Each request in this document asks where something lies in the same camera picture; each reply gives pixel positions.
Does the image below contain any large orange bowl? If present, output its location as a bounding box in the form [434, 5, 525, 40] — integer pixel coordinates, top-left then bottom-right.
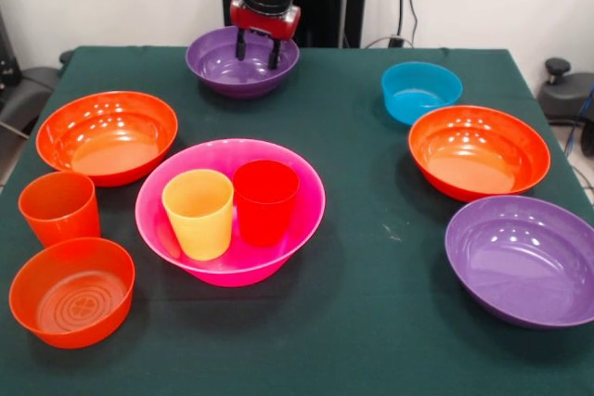
[35, 90, 179, 188]
[407, 106, 552, 203]

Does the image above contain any red cup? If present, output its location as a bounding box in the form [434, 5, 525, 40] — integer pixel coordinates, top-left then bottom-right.
[232, 160, 301, 248]

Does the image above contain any blue bowl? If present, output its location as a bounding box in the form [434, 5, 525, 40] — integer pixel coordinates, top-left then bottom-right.
[381, 60, 464, 127]

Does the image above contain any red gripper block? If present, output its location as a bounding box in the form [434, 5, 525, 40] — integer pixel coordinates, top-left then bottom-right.
[229, 0, 303, 70]

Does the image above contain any yellow cup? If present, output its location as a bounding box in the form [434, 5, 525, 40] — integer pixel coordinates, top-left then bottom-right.
[161, 170, 235, 262]

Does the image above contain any black pedestal leg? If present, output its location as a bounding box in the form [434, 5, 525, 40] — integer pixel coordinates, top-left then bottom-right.
[18, 49, 75, 108]
[537, 57, 594, 121]

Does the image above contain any purple bowl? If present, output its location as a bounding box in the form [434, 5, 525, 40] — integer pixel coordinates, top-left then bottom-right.
[185, 26, 301, 100]
[444, 195, 594, 330]

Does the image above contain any large pink bowl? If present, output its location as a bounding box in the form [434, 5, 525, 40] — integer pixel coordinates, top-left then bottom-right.
[135, 138, 327, 288]

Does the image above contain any dark green tablecloth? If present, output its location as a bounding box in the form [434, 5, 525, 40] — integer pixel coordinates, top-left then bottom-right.
[0, 45, 594, 396]

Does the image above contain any orange cup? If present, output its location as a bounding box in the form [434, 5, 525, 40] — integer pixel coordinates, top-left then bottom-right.
[18, 171, 102, 249]

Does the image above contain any small orange bowl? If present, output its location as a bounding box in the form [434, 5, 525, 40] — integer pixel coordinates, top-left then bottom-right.
[8, 236, 136, 350]

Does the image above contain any black side stand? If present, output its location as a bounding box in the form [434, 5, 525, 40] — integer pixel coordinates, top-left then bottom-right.
[0, 10, 52, 137]

